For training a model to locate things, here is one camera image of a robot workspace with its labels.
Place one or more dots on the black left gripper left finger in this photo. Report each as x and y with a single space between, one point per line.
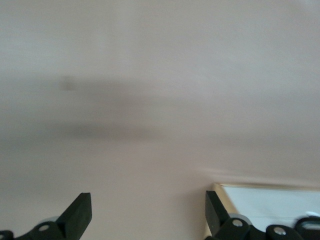
75 215

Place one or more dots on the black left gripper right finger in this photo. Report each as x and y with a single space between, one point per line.
220 220

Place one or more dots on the white-fronted wooden drawer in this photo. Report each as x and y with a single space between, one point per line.
270 202

